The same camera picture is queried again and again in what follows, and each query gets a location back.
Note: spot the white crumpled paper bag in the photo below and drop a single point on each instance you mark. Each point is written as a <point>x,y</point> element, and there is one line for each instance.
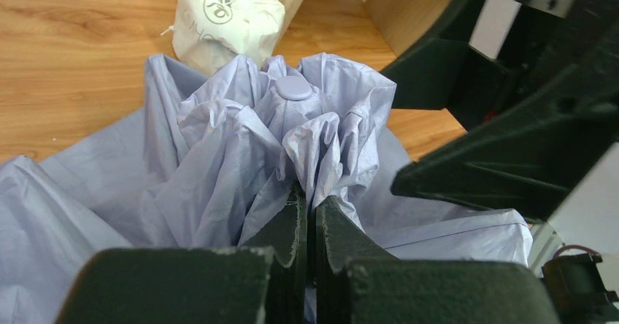
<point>207,34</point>

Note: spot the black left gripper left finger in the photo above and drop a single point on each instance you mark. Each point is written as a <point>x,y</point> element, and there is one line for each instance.
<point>260,281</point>

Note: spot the wooden shelf unit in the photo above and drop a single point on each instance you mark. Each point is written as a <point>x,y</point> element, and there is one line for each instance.
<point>367,2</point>

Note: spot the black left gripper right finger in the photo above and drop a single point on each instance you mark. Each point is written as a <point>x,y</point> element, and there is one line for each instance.
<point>359,282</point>

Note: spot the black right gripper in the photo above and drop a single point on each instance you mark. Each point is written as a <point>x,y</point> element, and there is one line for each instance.
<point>533,156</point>

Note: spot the lavender folding umbrella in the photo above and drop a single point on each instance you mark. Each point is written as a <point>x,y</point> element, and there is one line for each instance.
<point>208,161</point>

